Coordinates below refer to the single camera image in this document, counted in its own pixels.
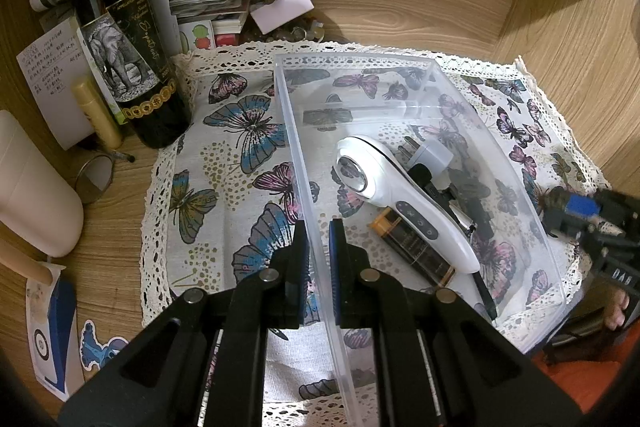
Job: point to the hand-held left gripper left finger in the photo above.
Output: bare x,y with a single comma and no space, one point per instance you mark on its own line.
301,257

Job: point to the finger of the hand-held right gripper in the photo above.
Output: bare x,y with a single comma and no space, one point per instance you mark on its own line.
580,207
554,217

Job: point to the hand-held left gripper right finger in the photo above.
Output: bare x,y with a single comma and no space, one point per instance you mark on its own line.
336,257

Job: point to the amber and black battery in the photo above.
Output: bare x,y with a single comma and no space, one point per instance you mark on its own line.
415,249

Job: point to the black cylindrical lens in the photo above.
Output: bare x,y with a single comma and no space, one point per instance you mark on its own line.
467,189

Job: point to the white handheld massager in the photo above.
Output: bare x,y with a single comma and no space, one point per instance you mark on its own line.
380,167

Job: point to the black pen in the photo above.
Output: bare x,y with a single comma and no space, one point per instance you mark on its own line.
482,294

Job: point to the small white adapter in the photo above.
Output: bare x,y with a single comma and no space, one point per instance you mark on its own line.
432,157

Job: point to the clear plastic storage box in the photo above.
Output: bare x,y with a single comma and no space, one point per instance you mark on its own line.
450,107

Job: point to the person's right hand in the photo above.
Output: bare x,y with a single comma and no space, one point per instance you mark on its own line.
618,307

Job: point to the butterfly print lace cloth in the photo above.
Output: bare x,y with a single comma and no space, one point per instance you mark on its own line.
225,157

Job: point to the orange clothing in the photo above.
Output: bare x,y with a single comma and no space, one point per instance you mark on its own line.
575,382

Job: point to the small round mirror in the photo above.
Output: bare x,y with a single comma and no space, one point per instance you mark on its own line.
95,179

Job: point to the blue sticker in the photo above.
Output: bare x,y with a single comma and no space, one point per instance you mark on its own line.
100,347

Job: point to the pile of small coins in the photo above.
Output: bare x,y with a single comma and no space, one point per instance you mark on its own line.
295,32

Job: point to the small white paper box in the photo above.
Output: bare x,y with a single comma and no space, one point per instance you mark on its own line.
280,9

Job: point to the yellow lip balm tube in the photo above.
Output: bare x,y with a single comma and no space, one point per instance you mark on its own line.
97,114

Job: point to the blue and white card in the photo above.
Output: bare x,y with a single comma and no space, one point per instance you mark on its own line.
50,337

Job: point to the white handwritten note paper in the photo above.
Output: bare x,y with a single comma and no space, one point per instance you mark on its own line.
50,82

